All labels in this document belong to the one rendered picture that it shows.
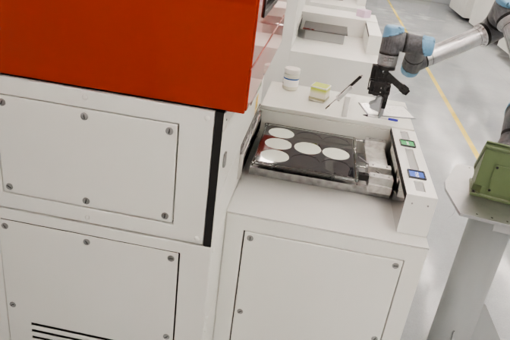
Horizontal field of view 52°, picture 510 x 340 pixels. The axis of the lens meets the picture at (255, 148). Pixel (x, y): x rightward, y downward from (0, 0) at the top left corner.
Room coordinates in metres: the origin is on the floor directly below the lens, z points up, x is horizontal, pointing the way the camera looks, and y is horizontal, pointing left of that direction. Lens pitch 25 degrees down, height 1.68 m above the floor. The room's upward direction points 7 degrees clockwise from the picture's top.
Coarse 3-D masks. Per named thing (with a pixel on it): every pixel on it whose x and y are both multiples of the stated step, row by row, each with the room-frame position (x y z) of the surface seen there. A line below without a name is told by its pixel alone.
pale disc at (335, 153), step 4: (328, 148) 1.79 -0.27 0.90; (332, 148) 1.79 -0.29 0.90; (336, 148) 1.80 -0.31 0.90; (324, 152) 1.75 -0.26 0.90; (328, 152) 1.75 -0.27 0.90; (332, 152) 1.76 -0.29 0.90; (336, 152) 1.76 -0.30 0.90; (340, 152) 1.76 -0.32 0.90; (344, 152) 1.77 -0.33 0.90; (328, 156) 1.71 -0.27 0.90; (332, 156) 1.72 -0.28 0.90; (336, 156) 1.72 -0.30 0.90; (340, 156) 1.72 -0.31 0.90; (344, 156) 1.73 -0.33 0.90; (348, 156) 1.73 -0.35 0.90
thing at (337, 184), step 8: (256, 168) 1.64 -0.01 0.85; (264, 168) 1.64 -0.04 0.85; (264, 176) 1.64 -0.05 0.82; (272, 176) 1.64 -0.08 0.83; (280, 176) 1.64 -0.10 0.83; (288, 176) 1.63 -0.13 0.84; (296, 176) 1.63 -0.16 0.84; (304, 176) 1.63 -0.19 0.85; (312, 176) 1.63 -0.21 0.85; (312, 184) 1.62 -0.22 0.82; (320, 184) 1.62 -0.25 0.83; (328, 184) 1.62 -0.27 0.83; (336, 184) 1.62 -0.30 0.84; (344, 184) 1.61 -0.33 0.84; (352, 184) 1.61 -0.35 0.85; (360, 184) 1.62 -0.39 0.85; (352, 192) 1.61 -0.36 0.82; (360, 192) 1.61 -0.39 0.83; (368, 192) 1.60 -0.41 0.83
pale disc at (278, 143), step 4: (268, 140) 1.78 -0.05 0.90; (272, 140) 1.79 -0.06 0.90; (276, 140) 1.79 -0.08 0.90; (280, 140) 1.80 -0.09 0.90; (284, 140) 1.80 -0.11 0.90; (268, 144) 1.75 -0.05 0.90; (272, 144) 1.75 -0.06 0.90; (276, 144) 1.76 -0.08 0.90; (280, 144) 1.76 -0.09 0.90; (284, 144) 1.77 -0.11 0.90; (288, 144) 1.77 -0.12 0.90; (276, 148) 1.72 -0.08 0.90; (280, 148) 1.73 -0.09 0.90; (284, 148) 1.73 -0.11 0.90; (288, 148) 1.74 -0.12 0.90
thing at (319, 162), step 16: (288, 128) 1.93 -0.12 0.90; (320, 144) 1.81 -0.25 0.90; (336, 144) 1.83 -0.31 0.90; (352, 144) 1.85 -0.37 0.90; (288, 160) 1.63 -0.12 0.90; (304, 160) 1.65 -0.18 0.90; (320, 160) 1.67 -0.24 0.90; (336, 160) 1.69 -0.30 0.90; (352, 160) 1.70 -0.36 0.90; (352, 176) 1.57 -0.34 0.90
